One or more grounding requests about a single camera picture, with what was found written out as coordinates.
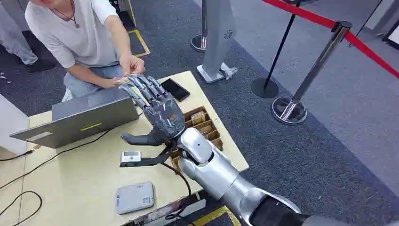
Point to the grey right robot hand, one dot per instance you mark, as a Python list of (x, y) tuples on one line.
[(162, 115)]

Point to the tan printed card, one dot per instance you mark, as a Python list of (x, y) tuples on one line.
[(123, 80)]

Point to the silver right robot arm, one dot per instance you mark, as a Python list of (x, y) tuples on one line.
[(218, 174)]

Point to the black smartphone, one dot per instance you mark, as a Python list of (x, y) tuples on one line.
[(175, 89)]

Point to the wooden card box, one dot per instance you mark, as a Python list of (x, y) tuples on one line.
[(212, 131)]

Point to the yellow floor tape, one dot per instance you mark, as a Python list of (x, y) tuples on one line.
[(144, 43), (215, 216)]

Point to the chrome stanchion base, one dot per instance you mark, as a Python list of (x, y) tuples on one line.
[(198, 43)]

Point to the clear plastic wrap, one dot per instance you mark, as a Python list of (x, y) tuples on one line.
[(230, 71)]

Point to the grey laptop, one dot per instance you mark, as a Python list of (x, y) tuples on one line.
[(78, 123)]

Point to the white metal bar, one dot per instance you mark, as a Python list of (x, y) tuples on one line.
[(191, 208)]

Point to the grey pillar stand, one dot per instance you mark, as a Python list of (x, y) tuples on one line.
[(218, 34)]

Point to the white cabinet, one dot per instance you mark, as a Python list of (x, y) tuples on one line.
[(11, 128)]

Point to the red barrier belt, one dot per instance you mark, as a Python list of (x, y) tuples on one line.
[(358, 43)]

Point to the black framed board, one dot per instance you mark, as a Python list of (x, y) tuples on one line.
[(393, 36)]

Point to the black stanchion post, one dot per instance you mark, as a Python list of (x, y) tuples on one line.
[(265, 88)]

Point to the chrome stanchion post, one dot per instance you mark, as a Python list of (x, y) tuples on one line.
[(318, 67)]

